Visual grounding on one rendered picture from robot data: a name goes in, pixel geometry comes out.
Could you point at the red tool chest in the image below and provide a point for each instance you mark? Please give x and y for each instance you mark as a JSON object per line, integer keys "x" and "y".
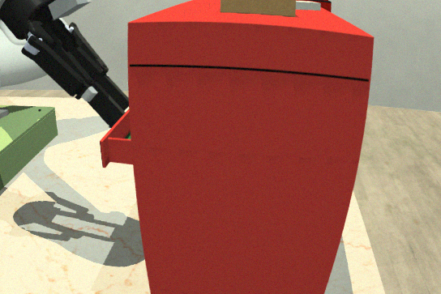
{"x": 245, "y": 133}

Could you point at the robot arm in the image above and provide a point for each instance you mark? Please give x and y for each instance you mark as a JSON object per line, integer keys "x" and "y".
{"x": 16, "y": 68}

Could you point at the tan rectangular block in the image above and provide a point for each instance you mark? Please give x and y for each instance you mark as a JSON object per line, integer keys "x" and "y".
{"x": 259, "y": 7}

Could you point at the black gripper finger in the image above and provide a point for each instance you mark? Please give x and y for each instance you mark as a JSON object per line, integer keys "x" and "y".
{"x": 60, "y": 69}
{"x": 77, "y": 44}

